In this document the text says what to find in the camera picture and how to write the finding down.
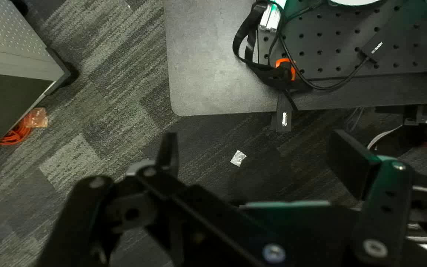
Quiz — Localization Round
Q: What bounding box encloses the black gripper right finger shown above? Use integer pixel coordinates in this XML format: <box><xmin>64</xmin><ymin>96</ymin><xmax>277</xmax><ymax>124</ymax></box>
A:
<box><xmin>326</xmin><ymin>128</ymin><xmax>415</xmax><ymax>267</ymax></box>

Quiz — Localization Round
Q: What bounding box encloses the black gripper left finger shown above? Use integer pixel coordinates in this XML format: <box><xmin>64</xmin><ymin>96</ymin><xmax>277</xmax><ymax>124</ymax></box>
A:
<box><xmin>34</xmin><ymin>131</ymin><xmax>276</xmax><ymax>267</ymax></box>

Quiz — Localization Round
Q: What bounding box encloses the black usb plug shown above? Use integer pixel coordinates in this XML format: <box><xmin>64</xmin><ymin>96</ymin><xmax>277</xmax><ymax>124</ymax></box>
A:
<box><xmin>273</xmin><ymin>91</ymin><xmax>297</xmax><ymax>133</ymax></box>

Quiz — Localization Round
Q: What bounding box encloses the gray metal table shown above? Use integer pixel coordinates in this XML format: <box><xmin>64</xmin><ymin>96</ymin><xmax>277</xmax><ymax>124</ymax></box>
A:
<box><xmin>0</xmin><ymin>0</ymin><xmax>73</xmax><ymax>158</ymax></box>

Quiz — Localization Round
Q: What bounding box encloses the small white floor label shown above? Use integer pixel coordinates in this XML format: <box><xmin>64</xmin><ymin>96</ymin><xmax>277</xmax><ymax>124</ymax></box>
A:
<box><xmin>229</xmin><ymin>148</ymin><xmax>248</xmax><ymax>167</ymax></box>

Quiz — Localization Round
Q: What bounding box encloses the white floor cable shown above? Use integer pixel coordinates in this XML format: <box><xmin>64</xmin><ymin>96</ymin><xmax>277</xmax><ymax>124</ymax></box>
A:
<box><xmin>365</xmin><ymin>123</ymin><xmax>405</xmax><ymax>151</ymax></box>

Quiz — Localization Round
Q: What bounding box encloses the orange cable clip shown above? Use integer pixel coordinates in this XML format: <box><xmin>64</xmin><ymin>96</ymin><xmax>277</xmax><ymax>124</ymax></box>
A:
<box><xmin>273</xmin><ymin>56</ymin><xmax>300</xmax><ymax>82</ymax></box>

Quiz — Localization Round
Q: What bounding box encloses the black cable bundle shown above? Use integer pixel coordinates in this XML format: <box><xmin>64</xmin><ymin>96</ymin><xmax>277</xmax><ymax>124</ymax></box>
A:
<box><xmin>232</xmin><ymin>0</ymin><xmax>386</xmax><ymax>93</ymax></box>

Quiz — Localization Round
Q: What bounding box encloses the orange crumpled plastic item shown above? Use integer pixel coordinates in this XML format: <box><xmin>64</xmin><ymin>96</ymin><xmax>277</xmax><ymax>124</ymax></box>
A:
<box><xmin>0</xmin><ymin>106</ymin><xmax>51</xmax><ymax>148</ymax></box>

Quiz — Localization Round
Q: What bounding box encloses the gray floor mat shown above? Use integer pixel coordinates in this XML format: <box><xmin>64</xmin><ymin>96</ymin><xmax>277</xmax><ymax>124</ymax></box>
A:
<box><xmin>165</xmin><ymin>0</ymin><xmax>285</xmax><ymax>118</ymax></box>

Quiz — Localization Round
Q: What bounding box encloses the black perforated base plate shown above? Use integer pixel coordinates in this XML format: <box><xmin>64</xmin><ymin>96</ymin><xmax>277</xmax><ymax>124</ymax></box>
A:
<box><xmin>251</xmin><ymin>0</ymin><xmax>427</xmax><ymax>112</ymax></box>

